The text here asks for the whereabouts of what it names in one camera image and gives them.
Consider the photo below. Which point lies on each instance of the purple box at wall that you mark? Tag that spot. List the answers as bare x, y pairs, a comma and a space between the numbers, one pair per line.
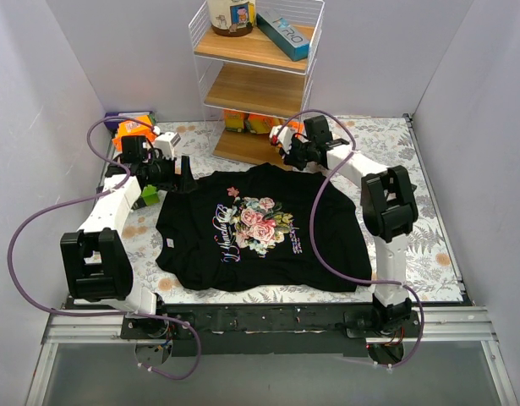
113, 125

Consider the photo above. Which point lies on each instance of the orange box on mat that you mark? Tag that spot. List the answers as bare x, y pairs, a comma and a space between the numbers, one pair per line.
131, 128

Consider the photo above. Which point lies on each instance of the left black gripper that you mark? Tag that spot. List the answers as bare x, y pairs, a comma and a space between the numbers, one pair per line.
180, 177

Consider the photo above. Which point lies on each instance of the black green product box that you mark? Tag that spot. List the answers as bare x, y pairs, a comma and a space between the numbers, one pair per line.
149, 197

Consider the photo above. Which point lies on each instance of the black floral print t-shirt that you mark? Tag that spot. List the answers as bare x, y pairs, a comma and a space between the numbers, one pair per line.
263, 226

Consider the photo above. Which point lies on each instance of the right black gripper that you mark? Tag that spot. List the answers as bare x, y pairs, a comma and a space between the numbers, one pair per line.
291, 153

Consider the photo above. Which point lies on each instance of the cream brown cartoon canister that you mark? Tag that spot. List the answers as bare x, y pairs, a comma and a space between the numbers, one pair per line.
232, 18

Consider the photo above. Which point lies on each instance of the floral patterned table mat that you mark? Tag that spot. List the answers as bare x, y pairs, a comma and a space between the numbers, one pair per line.
431, 271

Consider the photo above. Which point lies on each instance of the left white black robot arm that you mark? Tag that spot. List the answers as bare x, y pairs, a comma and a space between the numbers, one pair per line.
96, 264

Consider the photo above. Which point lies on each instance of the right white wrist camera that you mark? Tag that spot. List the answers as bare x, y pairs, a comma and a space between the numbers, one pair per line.
287, 139

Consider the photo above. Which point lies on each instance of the aluminium rail frame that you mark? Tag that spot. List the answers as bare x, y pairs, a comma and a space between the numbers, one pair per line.
438, 324

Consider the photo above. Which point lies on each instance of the white wire wooden shelf rack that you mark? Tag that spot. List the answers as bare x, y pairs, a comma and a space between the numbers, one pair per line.
251, 74

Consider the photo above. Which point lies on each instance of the yellow green sponge pack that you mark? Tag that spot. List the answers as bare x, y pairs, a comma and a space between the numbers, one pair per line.
235, 121

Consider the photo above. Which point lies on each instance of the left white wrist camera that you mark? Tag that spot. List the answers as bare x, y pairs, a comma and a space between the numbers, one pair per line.
167, 143

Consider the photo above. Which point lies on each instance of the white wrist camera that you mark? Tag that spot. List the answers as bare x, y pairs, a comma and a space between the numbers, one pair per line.
287, 139
167, 143

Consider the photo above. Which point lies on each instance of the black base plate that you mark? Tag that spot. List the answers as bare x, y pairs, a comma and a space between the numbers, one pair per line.
254, 329

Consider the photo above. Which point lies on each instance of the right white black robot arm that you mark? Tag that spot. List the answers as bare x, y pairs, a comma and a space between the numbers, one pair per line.
389, 211

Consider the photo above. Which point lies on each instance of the teal rectangular box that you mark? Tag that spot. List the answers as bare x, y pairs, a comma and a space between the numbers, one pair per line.
285, 36

